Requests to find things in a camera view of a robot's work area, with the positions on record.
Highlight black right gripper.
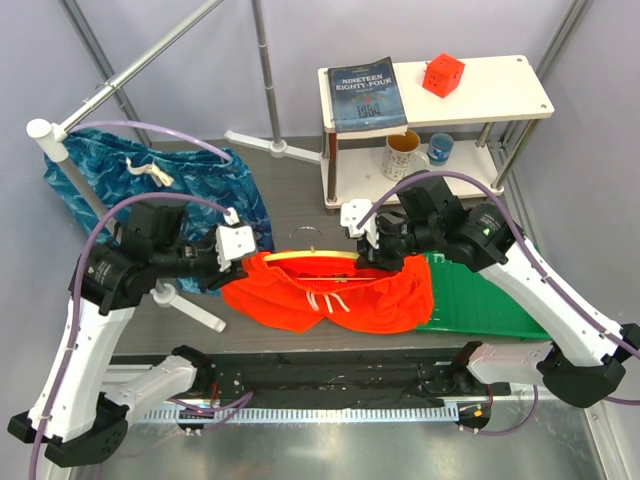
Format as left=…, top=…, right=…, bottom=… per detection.
left=356, top=215, right=440, bottom=273

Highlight yellow hanger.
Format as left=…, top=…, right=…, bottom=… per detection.
left=263, top=245, right=359, bottom=283

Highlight orange shorts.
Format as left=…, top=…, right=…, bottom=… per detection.
left=221, top=252, right=434, bottom=335

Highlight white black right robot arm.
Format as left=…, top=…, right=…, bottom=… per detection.
left=340, top=170, right=639, bottom=408

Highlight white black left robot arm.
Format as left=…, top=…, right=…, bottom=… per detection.
left=8, top=200, right=256, bottom=468

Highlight blue patterned shorts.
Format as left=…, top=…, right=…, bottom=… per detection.
left=43, top=128, right=276, bottom=296

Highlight white patterned mug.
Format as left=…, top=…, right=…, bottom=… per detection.
left=382, top=130, right=429, bottom=181

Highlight blue glass cup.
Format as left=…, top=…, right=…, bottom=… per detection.
left=427, top=133, right=455, bottom=166

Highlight green plastic tray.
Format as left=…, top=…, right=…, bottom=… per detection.
left=417, top=253, right=550, bottom=341

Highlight Nineteen Eighty-Four book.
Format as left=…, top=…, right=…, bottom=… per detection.
left=327, top=57, right=408, bottom=140

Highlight red cube power strip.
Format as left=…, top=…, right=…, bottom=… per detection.
left=422, top=53, right=465, bottom=98

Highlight white two-tier shelf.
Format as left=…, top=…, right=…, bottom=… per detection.
left=318, top=55, right=554, bottom=210

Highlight white clothes rack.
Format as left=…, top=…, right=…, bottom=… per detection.
left=27, top=0, right=321, bottom=333

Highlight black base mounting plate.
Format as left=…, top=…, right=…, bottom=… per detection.
left=112, top=347, right=511, bottom=409

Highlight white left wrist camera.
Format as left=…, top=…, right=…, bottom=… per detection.
left=215, top=207, right=257, bottom=272

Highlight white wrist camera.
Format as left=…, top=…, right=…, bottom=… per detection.
left=340, top=199, right=379, bottom=248
left=215, top=207, right=257, bottom=272

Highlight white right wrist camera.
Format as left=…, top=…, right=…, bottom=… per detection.
left=340, top=199, right=379, bottom=248

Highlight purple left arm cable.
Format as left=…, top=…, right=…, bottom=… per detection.
left=27, top=193, right=256, bottom=480

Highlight white slotted cable duct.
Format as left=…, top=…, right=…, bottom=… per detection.
left=139, top=403, right=459, bottom=425

